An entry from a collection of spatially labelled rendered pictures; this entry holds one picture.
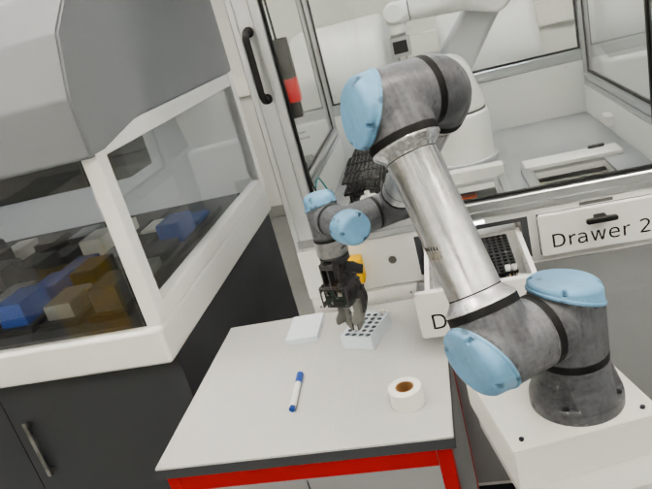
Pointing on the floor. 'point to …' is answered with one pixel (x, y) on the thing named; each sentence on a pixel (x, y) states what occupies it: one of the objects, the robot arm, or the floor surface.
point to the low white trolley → (322, 414)
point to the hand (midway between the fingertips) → (356, 323)
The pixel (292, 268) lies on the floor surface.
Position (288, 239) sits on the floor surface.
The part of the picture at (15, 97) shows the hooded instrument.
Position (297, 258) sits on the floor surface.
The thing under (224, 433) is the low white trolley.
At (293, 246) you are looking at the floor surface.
